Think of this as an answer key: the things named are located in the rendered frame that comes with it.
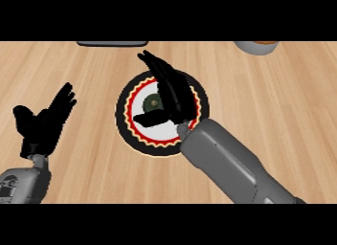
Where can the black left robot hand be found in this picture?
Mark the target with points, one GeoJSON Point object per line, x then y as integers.
{"type": "Point", "coordinates": [44, 124]}

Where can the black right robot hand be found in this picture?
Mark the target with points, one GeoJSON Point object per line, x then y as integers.
{"type": "Point", "coordinates": [172, 92]}

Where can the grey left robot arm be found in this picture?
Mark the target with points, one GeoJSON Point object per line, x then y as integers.
{"type": "Point", "coordinates": [22, 183]}

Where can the dark green squash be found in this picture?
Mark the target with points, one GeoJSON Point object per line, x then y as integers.
{"type": "Point", "coordinates": [153, 102]}

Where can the round black red-trimmed placemat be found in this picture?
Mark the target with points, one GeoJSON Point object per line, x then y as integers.
{"type": "Point", "coordinates": [129, 115]}

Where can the grey plate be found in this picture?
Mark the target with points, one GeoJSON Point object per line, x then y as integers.
{"type": "Point", "coordinates": [113, 43]}

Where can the grey bowl with brown contents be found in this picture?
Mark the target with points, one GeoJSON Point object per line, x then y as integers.
{"type": "Point", "coordinates": [256, 46]}

